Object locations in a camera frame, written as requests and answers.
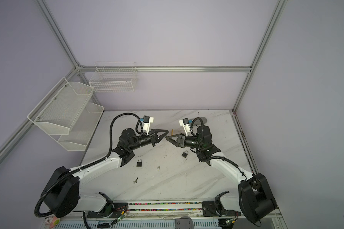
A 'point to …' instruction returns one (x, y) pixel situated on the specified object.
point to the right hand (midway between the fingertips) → (167, 139)
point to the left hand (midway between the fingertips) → (168, 132)
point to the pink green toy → (55, 221)
